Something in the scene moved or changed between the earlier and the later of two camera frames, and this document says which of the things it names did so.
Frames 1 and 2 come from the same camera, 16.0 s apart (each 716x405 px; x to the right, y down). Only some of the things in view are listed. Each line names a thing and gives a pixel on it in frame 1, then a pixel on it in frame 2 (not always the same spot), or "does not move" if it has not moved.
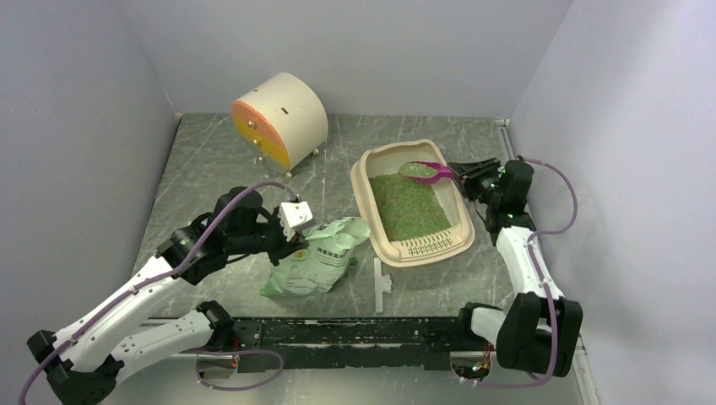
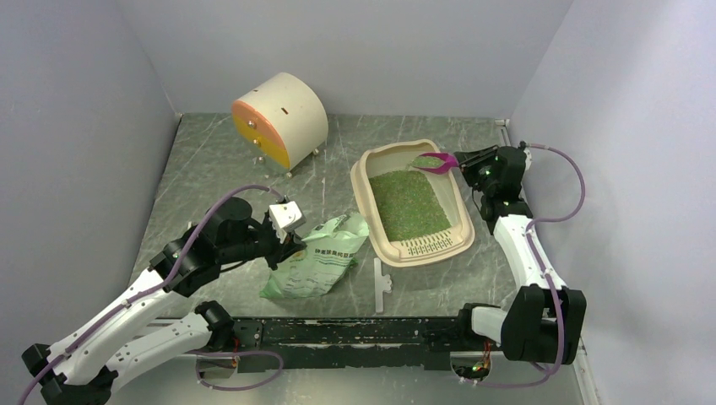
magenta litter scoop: (443, 172) to (450, 163)
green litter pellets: (406, 207) does not move
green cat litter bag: (321, 263) does not move
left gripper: (284, 248) does not move
